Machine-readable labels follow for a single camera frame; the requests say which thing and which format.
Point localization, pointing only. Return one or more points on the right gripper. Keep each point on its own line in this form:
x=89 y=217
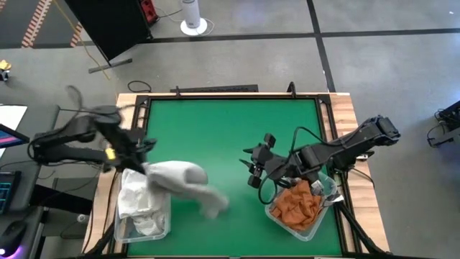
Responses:
x=267 y=163

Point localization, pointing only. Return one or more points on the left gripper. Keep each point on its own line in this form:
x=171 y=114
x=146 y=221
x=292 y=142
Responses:
x=133 y=154

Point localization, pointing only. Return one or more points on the white towel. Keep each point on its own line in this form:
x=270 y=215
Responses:
x=133 y=194

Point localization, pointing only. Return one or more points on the light grey waffle towel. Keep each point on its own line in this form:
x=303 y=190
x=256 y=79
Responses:
x=179 y=180
x=151 y=224

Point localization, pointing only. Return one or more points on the clear plastic bin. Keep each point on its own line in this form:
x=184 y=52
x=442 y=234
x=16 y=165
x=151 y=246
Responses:
x=122 y=235
x=305 y=234

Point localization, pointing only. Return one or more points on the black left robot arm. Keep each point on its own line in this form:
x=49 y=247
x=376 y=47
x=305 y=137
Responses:
x=72 y=154

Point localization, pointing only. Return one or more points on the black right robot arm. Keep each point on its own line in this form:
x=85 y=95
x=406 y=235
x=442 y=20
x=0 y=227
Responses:
x=359 y=140

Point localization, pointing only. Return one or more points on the yellow tag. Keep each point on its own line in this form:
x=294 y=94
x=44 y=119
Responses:
x=110 y=154

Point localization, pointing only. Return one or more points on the green table mat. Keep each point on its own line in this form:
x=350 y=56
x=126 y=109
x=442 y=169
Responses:
x=230 y=122

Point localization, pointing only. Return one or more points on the black power strip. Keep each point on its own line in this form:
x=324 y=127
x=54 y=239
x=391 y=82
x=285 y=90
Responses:
x=215 y=88

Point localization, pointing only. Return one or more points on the small white round object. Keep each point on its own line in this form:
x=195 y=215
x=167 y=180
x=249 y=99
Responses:
x=82 y=218

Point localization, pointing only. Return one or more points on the black desk foot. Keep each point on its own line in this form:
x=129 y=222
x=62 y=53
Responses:
x=64 y=201

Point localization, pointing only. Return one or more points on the grey partition foot bar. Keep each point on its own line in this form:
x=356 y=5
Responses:
x=111 y=65

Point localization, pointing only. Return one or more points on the grey desk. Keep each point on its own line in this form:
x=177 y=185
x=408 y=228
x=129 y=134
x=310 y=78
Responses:
x=34 y=180

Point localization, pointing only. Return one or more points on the silver mounting plate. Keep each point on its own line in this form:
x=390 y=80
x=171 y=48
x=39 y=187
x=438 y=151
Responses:
x=364 y=155

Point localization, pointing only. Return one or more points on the computer monitor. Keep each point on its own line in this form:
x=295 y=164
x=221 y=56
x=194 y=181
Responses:
x=9 y=138

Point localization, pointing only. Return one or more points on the white paper sheet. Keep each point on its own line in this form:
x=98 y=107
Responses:
x=12 y=117

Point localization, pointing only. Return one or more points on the backlit keyboard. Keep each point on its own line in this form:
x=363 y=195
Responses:
x=7 y=192

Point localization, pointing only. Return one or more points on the black partition panel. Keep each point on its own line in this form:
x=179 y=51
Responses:
x=108 y=25

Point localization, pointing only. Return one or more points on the black computer mouse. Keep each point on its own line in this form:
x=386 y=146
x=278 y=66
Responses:
x=12 y=237

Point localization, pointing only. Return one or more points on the red power strip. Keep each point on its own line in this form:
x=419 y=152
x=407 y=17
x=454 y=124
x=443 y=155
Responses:
x=148 y=9

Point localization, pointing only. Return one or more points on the white tower fan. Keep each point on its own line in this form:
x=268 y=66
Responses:
x=190 y=14

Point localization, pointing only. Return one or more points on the small black object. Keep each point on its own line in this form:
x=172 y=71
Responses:
x=3 y=75

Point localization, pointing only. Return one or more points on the small yellow object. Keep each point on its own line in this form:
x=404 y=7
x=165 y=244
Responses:
x=4 y=64

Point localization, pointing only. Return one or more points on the black equipment stand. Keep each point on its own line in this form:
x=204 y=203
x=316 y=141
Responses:
x=451 y=117

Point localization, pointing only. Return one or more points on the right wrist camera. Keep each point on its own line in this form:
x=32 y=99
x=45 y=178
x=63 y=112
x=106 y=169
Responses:
x=270 y=140

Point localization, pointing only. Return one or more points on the black table frame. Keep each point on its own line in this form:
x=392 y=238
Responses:
x=223 y=96

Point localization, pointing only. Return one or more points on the black clamp bracket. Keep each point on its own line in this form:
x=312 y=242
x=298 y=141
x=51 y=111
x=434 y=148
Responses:
x=291 y=90
x=177 y=91

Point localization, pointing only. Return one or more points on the black frame strut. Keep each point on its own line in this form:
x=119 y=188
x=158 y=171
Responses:
x=364 y=235
x=102 y=237

